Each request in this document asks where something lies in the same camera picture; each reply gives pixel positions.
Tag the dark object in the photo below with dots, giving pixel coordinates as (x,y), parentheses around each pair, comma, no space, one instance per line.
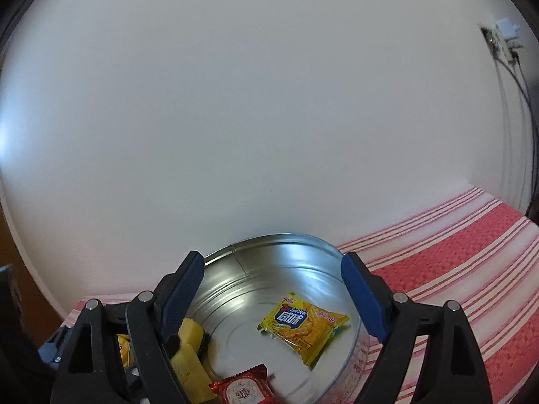
(17,345)

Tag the white wall conduit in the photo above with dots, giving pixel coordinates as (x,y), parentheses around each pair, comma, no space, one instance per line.
(516,155)

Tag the red striped bedsheet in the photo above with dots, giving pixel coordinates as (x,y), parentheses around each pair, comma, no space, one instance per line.
(463,261)

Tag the wall outlet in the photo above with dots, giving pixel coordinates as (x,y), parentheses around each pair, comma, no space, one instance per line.
(488,40)

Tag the yellow snack packet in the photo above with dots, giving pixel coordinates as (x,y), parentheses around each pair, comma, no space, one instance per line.
(294,324)
(124,351)

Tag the yellow sponge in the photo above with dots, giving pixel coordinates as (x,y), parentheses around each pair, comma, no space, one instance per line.
(191,334)

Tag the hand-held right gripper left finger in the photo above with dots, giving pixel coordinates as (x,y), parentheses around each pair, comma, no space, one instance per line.
(181,298)

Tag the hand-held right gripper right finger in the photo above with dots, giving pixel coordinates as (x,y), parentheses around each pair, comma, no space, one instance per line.
(362,298)

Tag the plain yellow snack packets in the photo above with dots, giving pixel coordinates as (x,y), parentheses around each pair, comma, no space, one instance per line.
(191,374)

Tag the red snack packet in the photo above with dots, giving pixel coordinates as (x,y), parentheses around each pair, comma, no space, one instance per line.
(244,391)

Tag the brown wooden furniture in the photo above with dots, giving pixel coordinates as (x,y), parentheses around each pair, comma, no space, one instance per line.
(21,248)

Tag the grey blue object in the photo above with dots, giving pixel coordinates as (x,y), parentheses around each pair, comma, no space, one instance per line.
(54,347)

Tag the round metal tin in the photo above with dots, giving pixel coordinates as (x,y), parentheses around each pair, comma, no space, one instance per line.
(252,294)

